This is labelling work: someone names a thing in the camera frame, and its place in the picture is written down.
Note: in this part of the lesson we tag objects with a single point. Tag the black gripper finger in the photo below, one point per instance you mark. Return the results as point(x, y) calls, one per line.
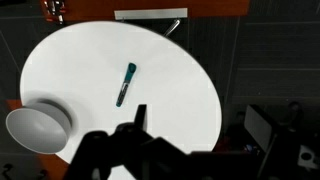
point(141, 117)

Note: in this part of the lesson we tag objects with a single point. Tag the teal marker pen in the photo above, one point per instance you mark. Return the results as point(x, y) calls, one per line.
point(127, 80)

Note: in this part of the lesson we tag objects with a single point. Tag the grey bowl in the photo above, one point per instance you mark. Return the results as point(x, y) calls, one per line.
point(39, 127)

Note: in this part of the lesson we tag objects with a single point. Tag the round white table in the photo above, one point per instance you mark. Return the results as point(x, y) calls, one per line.
point(80, 69)

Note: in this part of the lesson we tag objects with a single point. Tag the white table base foot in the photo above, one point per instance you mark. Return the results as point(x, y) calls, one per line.
point(151, 14)

